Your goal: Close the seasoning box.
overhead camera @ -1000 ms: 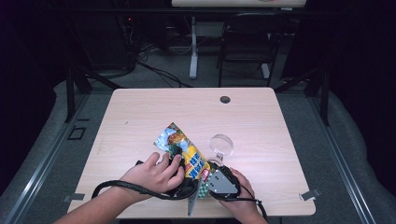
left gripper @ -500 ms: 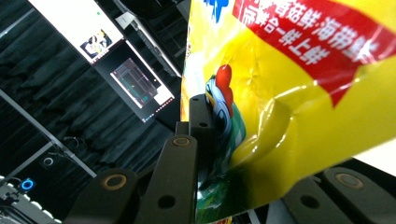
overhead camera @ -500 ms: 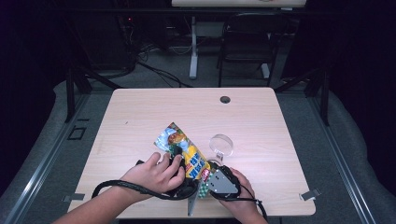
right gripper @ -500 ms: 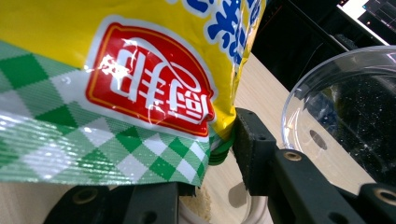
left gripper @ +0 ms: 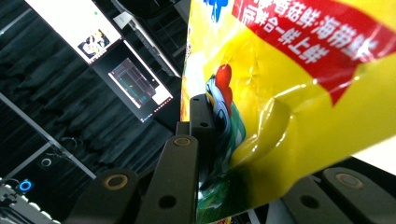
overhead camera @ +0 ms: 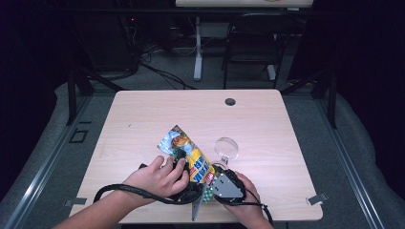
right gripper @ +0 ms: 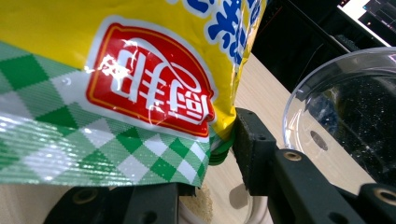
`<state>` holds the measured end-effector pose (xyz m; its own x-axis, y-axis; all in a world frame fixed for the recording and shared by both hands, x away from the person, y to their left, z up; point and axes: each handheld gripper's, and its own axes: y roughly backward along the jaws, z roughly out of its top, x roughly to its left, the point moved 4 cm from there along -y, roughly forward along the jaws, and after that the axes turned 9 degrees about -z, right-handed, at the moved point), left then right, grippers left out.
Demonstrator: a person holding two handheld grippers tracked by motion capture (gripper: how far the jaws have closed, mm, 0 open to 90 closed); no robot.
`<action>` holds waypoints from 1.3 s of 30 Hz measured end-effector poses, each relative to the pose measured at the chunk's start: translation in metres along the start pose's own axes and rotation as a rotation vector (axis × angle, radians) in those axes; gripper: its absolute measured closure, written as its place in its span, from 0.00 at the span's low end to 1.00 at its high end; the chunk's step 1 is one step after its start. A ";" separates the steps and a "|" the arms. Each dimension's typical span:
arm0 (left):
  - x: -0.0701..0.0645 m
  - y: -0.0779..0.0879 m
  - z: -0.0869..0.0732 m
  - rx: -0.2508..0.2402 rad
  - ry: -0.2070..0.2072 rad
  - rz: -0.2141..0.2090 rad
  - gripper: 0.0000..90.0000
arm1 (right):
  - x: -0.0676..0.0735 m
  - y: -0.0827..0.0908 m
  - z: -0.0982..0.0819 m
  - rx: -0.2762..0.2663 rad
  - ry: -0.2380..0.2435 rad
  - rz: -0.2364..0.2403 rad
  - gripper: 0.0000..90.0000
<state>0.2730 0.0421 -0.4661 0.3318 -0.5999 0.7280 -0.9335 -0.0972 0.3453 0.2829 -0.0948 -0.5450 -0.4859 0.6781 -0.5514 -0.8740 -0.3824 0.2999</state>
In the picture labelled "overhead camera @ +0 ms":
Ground black metal stand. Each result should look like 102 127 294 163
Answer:
66 68 125 126
280 68 338 130

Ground white desk leg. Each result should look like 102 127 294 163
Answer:
193 16 204 82

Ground dark cabinet with red light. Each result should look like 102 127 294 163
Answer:
73 12 139 73

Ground black folding chair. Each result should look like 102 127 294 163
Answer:
222 12 295 90

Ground person's left hand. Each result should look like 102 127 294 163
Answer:
122 155 191 204

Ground yellow pouch with green cap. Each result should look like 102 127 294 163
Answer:
157 124 218 203

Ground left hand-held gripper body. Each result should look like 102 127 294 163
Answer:
168 160 205 222

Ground person's right hand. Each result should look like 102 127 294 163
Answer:
224 171 266 221

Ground aluminium floor rail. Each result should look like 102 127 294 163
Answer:
314 94 386 229
0 94 94 229

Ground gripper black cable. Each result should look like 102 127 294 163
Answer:
93 183 204 206
219 197 275 227

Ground grey tape piece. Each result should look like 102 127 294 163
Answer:
306 192 330 206
63 197 88 207

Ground black floor cables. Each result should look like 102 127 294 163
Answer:
139 61 197 91

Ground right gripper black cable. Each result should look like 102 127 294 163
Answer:
219 197 275 227

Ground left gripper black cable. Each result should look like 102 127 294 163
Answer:
93 183 204 206

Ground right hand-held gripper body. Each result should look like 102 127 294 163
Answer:
211 169 247 204

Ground clear hinged jar lid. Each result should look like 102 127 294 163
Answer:
213 136 240 166

